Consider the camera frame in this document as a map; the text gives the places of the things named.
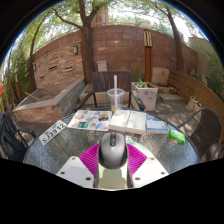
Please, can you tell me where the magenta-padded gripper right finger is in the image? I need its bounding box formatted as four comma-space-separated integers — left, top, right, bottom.
125, 142, 170, 189

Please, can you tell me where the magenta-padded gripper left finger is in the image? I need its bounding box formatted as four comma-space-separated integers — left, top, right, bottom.
55, 142, 101, 189

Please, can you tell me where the grey black computer mouse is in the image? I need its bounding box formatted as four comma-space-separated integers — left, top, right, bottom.
98, 132, 129, 170

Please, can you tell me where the green tissue packet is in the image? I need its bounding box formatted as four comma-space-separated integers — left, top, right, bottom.
168, 128, 187, 144

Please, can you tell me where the small blue white booklet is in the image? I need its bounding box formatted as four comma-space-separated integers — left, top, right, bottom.
145, 118, 169, 135

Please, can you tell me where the white open book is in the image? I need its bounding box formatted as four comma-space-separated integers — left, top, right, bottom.
108, 109, 148, 136

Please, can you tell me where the colourful open magazine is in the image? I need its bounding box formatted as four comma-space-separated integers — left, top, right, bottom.
67, 109, 113, 132

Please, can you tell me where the stone raised garden bed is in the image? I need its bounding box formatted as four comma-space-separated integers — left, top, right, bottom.
13, 77, 87, 124

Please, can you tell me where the dark wicker chair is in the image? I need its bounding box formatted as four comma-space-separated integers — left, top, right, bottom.
176, 106, 223, 161

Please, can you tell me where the white square planter with plant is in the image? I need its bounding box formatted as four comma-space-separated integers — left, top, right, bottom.
130, 80, 159, 112

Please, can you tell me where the black metal chair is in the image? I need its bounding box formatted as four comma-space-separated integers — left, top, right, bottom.
0, 104, 38, 163

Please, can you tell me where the small white plant pot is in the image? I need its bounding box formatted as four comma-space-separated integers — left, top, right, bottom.
187, 96, 201, 112

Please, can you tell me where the clear plastic cup with straw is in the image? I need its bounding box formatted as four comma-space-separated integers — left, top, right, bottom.
106, 74, 126, 113

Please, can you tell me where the dark wooden slatted chair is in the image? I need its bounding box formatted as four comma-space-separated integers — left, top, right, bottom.
76, 69, 147, 112

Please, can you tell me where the curved wooden bench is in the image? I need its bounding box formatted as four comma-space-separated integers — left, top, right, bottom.
168, 69, 224, 134

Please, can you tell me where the beige stone block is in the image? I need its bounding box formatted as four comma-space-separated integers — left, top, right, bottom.
151, 66, 171, 87

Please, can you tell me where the large forked tree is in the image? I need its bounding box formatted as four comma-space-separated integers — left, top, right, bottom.
53, 0, 111, 84

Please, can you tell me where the slim tree trunk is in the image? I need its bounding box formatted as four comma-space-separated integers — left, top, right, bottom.
154, 3, 185, 73

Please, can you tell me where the grey wall utility box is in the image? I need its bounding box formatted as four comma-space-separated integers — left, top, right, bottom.
96, 60, 109, 73

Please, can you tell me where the wooden garden lamp post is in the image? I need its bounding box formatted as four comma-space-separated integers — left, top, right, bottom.
142, 23, 154, 83

